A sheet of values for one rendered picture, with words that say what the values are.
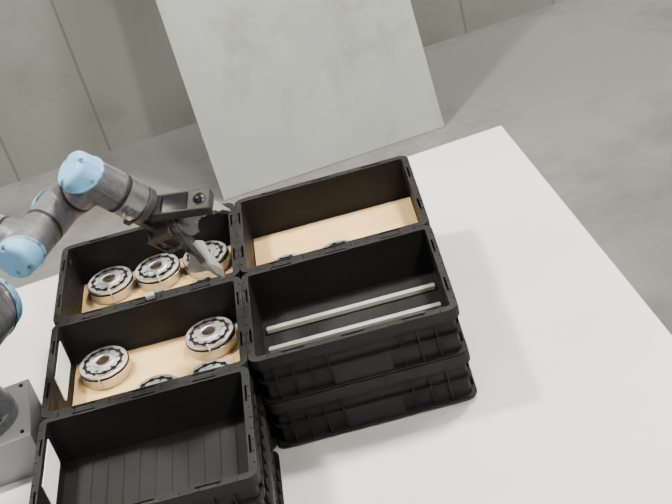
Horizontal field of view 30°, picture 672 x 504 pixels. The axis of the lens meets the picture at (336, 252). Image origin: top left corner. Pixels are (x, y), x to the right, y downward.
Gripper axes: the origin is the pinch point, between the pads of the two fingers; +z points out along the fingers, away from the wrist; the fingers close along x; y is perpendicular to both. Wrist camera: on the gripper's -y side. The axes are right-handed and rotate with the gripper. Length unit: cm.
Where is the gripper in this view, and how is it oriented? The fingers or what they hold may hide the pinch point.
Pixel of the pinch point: (230, 242)
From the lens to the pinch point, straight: 238.9
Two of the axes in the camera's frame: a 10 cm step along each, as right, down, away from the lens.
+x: -0.2, 8.4, -5.4
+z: 7.1, 3.9, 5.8
